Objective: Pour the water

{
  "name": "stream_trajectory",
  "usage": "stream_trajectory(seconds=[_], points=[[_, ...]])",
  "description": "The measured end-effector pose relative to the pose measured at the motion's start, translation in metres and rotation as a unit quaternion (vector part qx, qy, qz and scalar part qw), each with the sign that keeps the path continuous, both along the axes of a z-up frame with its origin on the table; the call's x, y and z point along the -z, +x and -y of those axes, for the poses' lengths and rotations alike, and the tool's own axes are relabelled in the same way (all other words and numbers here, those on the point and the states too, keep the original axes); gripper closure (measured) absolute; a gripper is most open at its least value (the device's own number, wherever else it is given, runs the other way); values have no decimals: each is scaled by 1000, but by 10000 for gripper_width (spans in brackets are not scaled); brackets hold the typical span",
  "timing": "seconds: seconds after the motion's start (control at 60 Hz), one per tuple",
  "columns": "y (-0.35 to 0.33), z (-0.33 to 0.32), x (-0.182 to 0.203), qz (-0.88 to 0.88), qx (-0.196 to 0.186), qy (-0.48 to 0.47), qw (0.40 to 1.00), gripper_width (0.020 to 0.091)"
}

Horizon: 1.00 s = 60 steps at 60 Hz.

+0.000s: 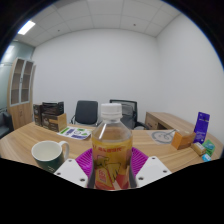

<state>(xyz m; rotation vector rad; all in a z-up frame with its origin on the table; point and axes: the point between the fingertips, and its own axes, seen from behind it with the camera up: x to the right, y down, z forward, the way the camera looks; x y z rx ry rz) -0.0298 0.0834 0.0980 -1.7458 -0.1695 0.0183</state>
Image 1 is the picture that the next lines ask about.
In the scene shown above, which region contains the small blue box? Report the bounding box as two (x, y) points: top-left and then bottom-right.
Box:
(201, 153), (213, 163)

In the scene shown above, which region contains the wooden side desk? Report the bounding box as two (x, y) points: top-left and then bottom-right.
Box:
(144, 111), (201, 133)

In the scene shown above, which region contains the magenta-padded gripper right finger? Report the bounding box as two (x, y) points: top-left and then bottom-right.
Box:
(129, 146), (173, 189)

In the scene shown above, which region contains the black mesh office chair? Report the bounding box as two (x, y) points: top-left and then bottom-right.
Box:
(109, 98), (150, 131)

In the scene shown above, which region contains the round grey disc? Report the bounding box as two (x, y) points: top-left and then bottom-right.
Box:
(151, 129), (176, 145)

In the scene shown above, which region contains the wooden glass-door shelf unit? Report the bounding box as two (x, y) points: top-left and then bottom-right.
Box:
(6, 57), (37, 130)

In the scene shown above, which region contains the small square ceiling light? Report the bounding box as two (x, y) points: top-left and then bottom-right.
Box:
(17, 20), (37, 36)

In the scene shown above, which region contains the tall dark carton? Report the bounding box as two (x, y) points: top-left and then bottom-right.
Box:
(32, 103), (43, 127)

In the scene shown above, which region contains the yellow-labelled tea bottle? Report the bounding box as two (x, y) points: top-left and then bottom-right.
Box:
(90, 102), (134, 191)

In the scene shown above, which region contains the brown cardboard box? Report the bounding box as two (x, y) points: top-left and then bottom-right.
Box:
(41, 113), (68, 133)

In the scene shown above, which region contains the orange wooden box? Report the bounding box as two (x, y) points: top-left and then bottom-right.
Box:
(170, 130), (197, 150)

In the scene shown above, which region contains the small yellow box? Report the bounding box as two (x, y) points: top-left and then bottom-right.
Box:
(190, 141), (207, 157)

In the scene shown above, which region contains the green and white mug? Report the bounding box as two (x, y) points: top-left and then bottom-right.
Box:
(30, 140), (71, 173)

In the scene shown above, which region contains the purple upright box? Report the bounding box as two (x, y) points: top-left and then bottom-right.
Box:
(193, 111), (211, 145)

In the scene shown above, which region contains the white printed leaflet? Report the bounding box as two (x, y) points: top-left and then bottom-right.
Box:
(57, 125), (93, 141)

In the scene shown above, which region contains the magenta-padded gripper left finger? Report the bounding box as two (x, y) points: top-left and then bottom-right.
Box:
(54, 147), (98, 189)

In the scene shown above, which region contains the black leather sofa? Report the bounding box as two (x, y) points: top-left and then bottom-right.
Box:
(0, 111), (14, 139)

